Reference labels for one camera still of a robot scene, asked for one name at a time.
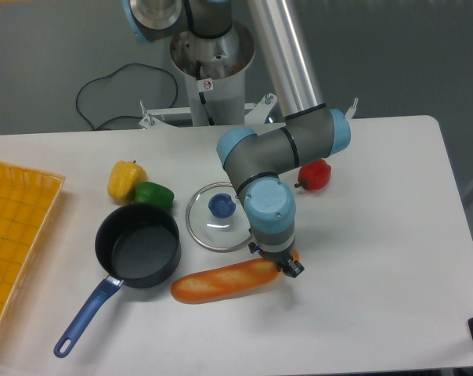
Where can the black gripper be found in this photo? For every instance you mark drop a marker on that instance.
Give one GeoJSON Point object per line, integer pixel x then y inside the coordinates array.
{"type": "Point", "coordinates": [281, 255]}

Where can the green bell pepper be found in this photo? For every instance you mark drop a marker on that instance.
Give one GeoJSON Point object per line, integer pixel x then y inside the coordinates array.
{"type": "Point", "coordinates": [156, 194]}

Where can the glass lid with blue knob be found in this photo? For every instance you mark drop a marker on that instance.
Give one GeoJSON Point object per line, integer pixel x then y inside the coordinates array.
{"type": "Point", "coordinates": [215, 219]}

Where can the red bell pepper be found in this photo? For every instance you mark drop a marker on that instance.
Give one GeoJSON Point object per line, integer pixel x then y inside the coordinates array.
{"type": "Point", "coordinates": [313, 176]}

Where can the long orange baguette bread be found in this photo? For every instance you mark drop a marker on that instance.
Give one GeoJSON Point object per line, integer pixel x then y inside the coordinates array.
{"type": "Point", "coordinates": [232, 281]}

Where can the yellow plastic basket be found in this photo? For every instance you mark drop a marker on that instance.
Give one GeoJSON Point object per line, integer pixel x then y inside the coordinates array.
{"type": "Point", "coordinates": [27, 198]}

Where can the yellow bell pepper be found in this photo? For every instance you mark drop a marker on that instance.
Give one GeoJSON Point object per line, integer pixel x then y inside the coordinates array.
{"type": "Point", "coordinates": [124, 178]}

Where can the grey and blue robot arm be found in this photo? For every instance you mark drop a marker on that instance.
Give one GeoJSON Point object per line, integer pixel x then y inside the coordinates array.
{"type": "Point", "coordinates": [255, 162]}

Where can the black pot with blue handle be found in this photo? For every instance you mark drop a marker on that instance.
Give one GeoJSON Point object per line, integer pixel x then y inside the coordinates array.
{"type": "Point", "coordinates": [138, 245]}

